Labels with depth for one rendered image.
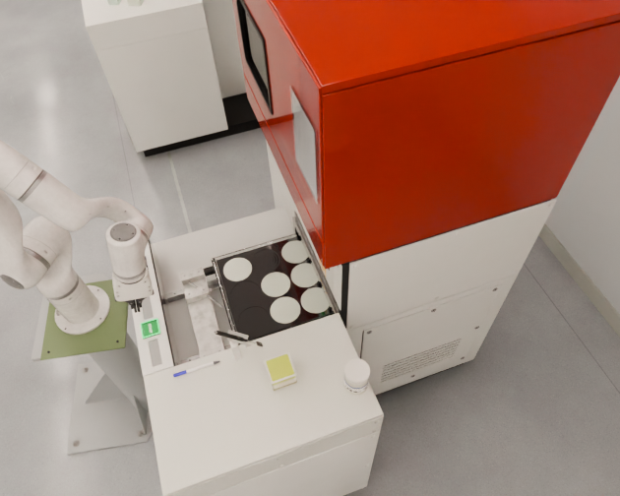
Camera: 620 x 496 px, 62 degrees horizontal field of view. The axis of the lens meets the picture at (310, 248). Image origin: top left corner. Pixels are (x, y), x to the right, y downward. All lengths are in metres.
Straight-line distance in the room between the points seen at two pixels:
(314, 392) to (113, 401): 1.41
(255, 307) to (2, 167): 0.87
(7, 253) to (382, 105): 1.08
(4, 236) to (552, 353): 2.40
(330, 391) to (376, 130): 0.78
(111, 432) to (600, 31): 2.39
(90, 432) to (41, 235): 1.28
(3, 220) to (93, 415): 1.40
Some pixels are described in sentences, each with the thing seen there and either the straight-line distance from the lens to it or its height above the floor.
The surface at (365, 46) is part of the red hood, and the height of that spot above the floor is 1.82.
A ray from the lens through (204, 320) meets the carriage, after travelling 1.78.
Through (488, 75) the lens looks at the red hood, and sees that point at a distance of 1.18.
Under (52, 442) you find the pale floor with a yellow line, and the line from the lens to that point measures 2.80.
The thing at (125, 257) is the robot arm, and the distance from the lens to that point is 1.35.
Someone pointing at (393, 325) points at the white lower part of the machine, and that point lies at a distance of 1.88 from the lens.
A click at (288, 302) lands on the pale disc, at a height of 0.90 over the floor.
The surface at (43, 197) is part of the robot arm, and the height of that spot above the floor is 1.55.
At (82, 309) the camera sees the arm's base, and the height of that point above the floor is 0.91.
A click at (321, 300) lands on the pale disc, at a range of 1.74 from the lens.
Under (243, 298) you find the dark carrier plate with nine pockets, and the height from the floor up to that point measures 0.90.
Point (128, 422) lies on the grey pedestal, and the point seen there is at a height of 0.01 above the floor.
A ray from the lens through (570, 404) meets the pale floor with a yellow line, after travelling 2.78.
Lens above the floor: 2.40
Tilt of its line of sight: 53 degrees down
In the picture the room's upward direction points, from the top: 3 degrees counter-clockwise
